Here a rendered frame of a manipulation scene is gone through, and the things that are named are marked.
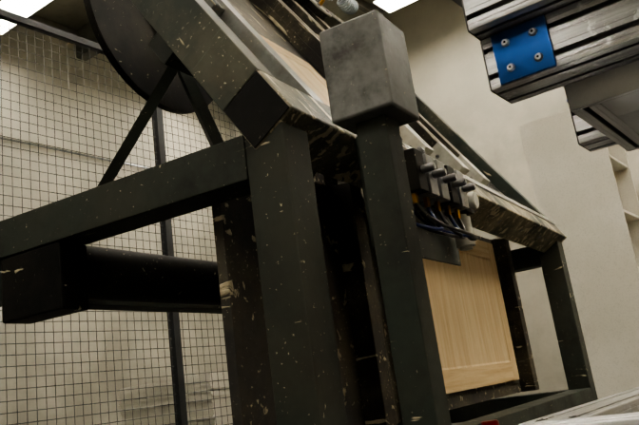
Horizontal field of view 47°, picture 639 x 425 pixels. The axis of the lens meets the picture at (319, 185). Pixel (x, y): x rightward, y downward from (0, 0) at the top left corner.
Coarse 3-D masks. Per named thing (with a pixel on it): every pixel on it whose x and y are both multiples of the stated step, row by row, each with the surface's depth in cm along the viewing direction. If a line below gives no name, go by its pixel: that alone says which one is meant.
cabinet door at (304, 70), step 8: (264, 40) 192; (280, 48) 198; (288, 56) 198; (296, 56) 208; (288, 64) 190; (296, 64) 199; (304, 64) 208; (296, 72) 188; (304, 72) 197; (312, 72) 206; (304, 80) 188; (312, 80) 196; (320, 80) 205; (312, 88) 185; (320, 88) 195; (320, 96) 185; (328, 104) 184
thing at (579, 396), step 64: (128, 192) 151; (192, 192) 142; (256, 192) 134; (320, 192) 191; (0, 256) 169; (64, 256) 160; (128, 256) 184; (256, 256) 158; (320, 256) 133; (512, 256) 320; (256, 320) 152; (320, 320) 127; (384, 320) 204; (512, 320) 300; (576, 320) 304; (256, 384) 147; (320, 384) 122; (384, 384) 181; (512, 384) 286; (576, 384) 297
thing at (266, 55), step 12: (228, 12) 179; (228, 24) 178; (240, 24) 176; (240, 36) 175; (252, 36) 173; (252, 48) 173; (264, 48) 171; (264, 60) 170; (276, 60) 168; (276, 72) 168; (288, 72) 166; (288, 84) 166; (300, 84) 164; (312, 96) 162
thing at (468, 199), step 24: (360, 168) 152; (408, 168) 152; (432, 168) 151; (432, 192) 155; (456, 192) 169; (432, 216) 155; (456, 216) 172; (432, 240) 176; (456, 240) 185; (456, 264) 187
